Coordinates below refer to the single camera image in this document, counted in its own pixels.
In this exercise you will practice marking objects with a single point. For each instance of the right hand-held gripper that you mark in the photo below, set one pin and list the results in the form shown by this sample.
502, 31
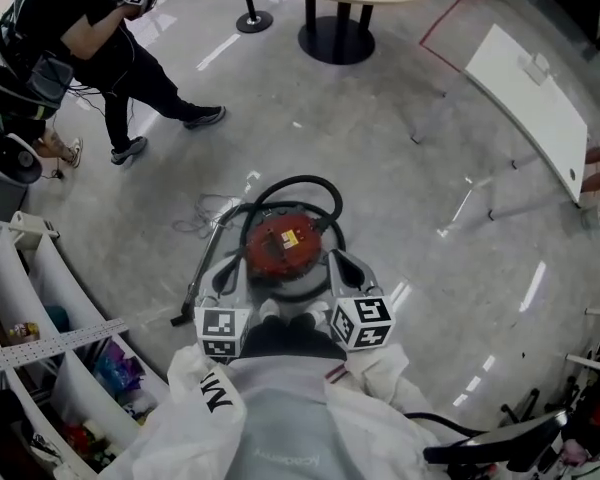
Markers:
362, 320

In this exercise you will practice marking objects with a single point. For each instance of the clear plastic holder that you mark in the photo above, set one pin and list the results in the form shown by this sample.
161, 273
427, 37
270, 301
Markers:
535, 68

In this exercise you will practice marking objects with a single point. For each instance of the pile of mixed clutter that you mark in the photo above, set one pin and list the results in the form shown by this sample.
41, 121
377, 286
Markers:
595, 408

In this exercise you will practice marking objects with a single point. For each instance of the metal vacuum wand with nozzle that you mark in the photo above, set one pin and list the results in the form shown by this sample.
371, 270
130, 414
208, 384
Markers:
200, 273

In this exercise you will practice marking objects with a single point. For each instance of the white desk with metal legs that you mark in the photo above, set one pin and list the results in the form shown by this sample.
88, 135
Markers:
530, 108

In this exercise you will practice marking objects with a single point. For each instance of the red and white clutter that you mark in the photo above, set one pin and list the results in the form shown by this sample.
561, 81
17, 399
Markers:
85, 440

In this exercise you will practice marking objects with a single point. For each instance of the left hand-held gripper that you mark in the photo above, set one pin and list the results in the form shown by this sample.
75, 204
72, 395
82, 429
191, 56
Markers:
223, 325

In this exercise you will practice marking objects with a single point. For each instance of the purple and blue bag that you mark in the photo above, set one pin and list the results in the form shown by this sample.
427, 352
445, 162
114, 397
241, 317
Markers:
117, 370

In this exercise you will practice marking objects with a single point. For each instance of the person's grey and white torso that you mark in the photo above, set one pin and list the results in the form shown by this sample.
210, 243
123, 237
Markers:
285, 418

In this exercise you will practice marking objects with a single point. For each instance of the perforated metal bar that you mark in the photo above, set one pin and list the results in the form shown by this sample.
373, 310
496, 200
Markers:
55, 345

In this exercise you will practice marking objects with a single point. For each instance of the yellow snack packet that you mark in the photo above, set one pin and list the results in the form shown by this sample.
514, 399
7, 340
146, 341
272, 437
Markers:
24, 332

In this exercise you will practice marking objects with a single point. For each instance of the white shelf unit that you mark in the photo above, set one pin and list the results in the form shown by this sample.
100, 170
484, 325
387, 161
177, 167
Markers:
75, 393

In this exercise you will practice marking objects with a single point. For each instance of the black stanchion pole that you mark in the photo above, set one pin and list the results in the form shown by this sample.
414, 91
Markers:
252, 15

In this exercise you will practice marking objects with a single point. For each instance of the person's right forearm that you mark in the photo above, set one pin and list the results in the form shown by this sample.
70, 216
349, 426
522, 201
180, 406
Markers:
380, 398

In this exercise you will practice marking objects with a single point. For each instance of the person's black trousers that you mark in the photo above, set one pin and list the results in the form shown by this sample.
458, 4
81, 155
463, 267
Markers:
290, 338

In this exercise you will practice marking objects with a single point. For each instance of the red and silver vacuum cleaner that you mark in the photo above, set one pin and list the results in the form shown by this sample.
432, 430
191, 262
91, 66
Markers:
282, 245

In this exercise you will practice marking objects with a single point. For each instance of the black and green backpack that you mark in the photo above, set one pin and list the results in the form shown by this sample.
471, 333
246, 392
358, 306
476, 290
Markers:
25, 83

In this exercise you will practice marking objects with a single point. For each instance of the person's white shoe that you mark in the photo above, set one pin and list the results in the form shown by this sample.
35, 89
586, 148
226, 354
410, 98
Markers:
316, 310
270, 310

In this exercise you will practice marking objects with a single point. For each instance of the grey box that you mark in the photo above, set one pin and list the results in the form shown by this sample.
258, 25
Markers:
0, 198

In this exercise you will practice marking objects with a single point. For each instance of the white and black megaphone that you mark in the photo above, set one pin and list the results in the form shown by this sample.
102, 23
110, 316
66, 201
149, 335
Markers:
17, 158

